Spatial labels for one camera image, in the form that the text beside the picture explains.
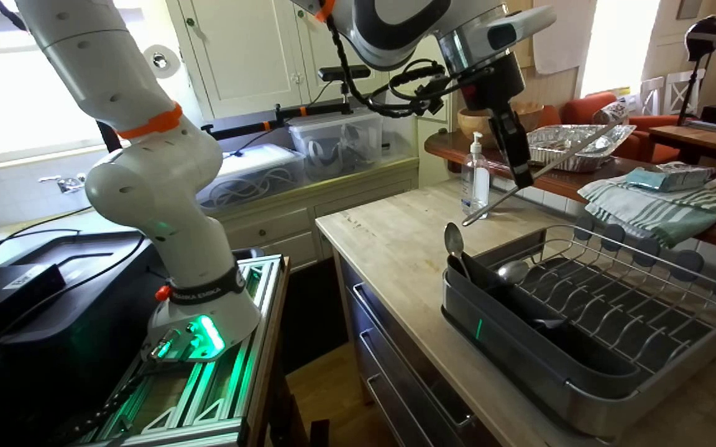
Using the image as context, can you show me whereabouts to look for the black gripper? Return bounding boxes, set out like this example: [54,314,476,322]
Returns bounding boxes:
[476,55,536,191]

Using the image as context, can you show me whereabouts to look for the silver table knife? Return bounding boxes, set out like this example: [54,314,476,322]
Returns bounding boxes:
[461,122,626,230]

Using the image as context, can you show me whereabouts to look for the counter drawer cabinet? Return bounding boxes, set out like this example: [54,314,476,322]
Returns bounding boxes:
[329,247,503,447]

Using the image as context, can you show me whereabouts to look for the metal dish drying rack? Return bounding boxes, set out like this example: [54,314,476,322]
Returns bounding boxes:
[437,216,716,443]

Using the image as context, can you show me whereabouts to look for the clear hand sanitizer pump bottle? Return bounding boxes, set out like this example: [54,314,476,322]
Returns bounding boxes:
[462,129,495,216]

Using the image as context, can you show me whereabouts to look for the wooden bowl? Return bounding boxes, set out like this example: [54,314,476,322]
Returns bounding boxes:
[454,101,548,155]

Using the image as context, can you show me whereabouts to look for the dark wooden table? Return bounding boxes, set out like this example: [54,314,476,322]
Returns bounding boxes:
[422,122,716,259]

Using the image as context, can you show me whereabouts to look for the aluminium foil tray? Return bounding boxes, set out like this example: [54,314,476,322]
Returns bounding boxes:
[527,122,638,175]

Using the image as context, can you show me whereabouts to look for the red couch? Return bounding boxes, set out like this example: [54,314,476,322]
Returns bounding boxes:
[540,88,684,165]

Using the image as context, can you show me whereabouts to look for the silver spoon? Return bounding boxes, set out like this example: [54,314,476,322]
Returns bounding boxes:
[442,222,471,281]

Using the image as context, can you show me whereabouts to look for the teal box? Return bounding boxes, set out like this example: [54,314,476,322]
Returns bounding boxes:
[623,163,716,197]

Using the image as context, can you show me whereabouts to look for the striped kitchen towels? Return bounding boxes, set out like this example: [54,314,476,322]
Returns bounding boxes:
[576,170,716,250]

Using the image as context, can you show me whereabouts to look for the clear plastic storage bin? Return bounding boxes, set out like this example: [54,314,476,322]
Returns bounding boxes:
[284,109,390,181]
[200,145,305,212]

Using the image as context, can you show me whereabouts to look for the black webcam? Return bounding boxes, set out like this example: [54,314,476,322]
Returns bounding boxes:
[316,62,372,84]

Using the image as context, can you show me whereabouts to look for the black lamp on stand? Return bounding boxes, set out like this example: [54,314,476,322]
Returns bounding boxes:
[674,14,716,129]

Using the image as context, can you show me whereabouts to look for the white low cabinet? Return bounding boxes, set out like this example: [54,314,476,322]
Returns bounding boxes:
[200,156,422,274]

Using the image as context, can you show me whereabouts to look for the black rod with orange clamps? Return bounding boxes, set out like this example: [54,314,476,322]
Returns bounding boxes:
[207,98,357,145]

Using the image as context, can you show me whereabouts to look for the aluminium extrusion robot stand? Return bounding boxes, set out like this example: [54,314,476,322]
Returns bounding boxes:
[67,251,292,447]

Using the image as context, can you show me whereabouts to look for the black slanted pole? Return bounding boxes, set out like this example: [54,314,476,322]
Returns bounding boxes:
[94,122,128,159]

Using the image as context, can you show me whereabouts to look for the large black equipment case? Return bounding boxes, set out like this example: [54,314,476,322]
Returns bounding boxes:
[0,231,170,447]

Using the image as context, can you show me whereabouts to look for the small black box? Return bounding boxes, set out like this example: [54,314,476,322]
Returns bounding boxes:
[0,259,69,341]

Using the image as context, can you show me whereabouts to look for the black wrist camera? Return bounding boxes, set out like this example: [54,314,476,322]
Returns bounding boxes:
[411,58,483,109]

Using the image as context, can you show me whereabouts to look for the white paper on wall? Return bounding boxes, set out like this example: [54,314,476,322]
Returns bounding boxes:
[530,0,602,81]

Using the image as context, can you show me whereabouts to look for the orange cable strap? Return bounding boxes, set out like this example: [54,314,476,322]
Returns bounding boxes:
[114,102,186,145]
[311,0,344,25]

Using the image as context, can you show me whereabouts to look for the white wall cabinet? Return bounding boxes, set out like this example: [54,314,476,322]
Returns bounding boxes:
[167,0,354,122]

